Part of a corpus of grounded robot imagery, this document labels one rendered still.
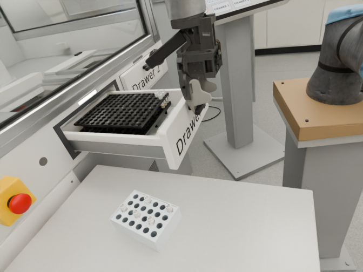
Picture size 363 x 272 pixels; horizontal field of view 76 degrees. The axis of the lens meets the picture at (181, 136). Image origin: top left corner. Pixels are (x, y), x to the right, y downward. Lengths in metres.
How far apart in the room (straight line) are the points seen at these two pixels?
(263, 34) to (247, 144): 2.03
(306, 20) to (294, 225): 3.11
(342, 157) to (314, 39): 2.77
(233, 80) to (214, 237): 1.14
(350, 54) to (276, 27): 2.88
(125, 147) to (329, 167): 0.63
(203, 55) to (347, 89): 0.42
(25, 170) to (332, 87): 0.79
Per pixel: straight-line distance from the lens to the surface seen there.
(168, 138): 0.48
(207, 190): 0.56
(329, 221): 1.10
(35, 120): 0.65
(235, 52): 1.45
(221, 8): 1.28
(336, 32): 0.71
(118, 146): 0.59
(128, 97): 0.75
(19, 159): 0.63
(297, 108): 0.73
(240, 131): 1.70
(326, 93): 0.77
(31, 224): 0.69
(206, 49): 0.50
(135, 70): 0.93
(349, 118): 0.72
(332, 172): 0.89
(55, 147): 0.68
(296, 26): 3.48
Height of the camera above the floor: 1.18
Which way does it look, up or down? 35 degrees down
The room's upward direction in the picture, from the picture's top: 14 degrees counter-clockwise
